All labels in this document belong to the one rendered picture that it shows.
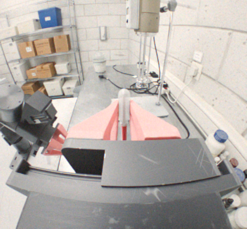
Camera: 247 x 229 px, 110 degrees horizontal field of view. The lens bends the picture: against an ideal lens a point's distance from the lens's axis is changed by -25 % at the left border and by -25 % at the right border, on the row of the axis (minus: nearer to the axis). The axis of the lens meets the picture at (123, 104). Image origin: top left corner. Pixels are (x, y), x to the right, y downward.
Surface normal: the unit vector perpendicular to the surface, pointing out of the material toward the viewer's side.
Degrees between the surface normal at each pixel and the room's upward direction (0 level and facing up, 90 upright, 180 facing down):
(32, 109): 90
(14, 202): 0
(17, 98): 42
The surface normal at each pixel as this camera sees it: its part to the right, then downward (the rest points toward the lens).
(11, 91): 0.63, -0.47
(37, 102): 0.66, -0.61
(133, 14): 0.15, 0.58
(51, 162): 0.00, -0.82
